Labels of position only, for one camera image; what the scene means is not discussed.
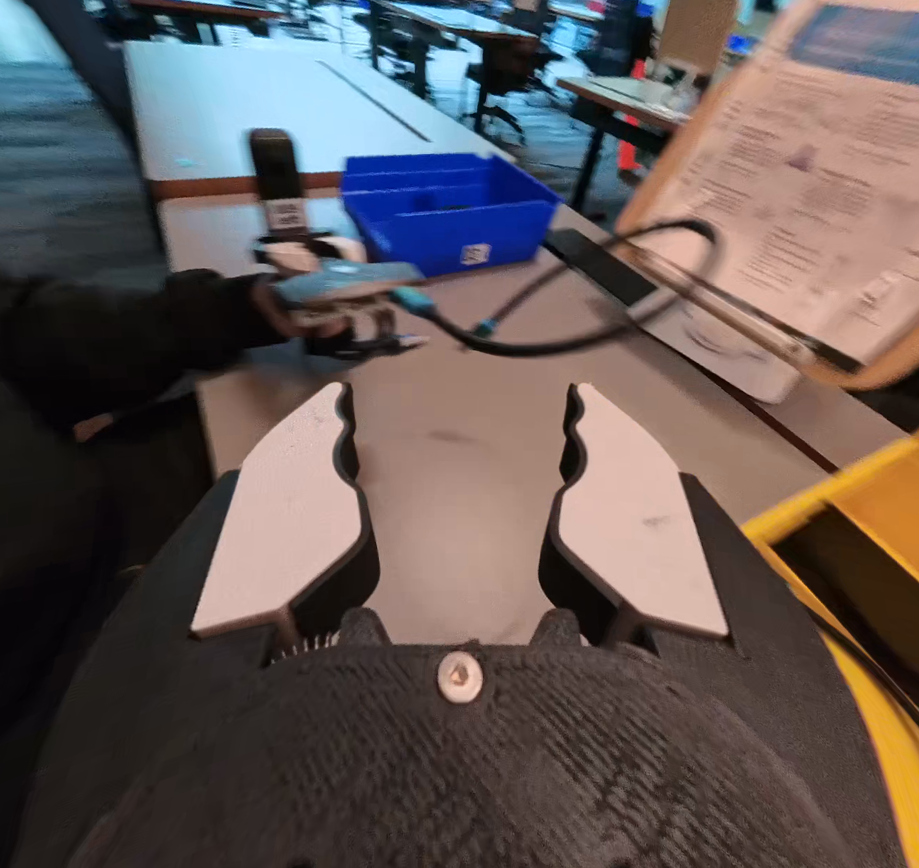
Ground person's torso black sweatshirt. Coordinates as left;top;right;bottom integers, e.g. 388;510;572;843
0;380;216;868

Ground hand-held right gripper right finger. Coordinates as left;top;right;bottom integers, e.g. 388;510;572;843
537;382;731;650

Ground yellow plastic bin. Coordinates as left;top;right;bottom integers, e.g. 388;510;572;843
741;436;919;868

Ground wooden document stand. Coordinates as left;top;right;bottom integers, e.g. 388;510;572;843
616;0;919;406

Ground white desk wood edge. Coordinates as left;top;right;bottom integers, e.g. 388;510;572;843
122;39;518;201

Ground blue plastic bin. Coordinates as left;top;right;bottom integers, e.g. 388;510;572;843
339;152;562;280

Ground person's left forearm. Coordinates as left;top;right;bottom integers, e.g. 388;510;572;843
0;268;288;427

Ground person's left hand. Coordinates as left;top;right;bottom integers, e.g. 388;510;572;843
251;282;307;341

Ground black desk grommet strip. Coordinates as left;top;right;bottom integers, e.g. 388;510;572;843
542;228;665;307

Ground black braided HDMI cable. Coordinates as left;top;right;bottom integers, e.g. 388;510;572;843
390;218;720;359
309;333;432;365

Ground wood edge background desk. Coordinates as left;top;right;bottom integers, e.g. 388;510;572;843
556;75;694;212

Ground black HDMI switch box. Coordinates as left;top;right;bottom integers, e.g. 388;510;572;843
276;259;426;307

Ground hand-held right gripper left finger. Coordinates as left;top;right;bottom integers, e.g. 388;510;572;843
189;381;381;650

